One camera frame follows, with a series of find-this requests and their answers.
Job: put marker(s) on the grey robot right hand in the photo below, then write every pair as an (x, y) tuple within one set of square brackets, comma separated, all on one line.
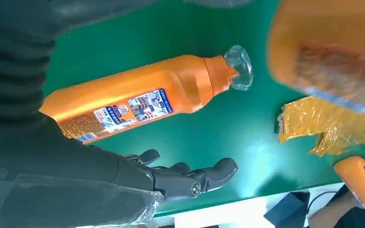
[(59, 176)]

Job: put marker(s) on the clear plastic film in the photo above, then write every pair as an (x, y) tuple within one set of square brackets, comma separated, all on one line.
[(75, 204)]

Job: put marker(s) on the green table mat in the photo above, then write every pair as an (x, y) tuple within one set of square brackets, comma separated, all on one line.
[(201, 141)]

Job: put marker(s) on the white desk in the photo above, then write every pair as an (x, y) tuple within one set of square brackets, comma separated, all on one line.
[(233, 217)]

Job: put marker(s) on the tablet in blue cover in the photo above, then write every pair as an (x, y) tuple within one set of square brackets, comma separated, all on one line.
[(286, 214)]

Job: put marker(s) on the yellow taped sheet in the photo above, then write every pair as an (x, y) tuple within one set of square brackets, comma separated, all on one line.
[(314, 122)]

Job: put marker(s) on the person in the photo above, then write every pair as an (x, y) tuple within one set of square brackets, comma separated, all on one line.
[(327, 217)]

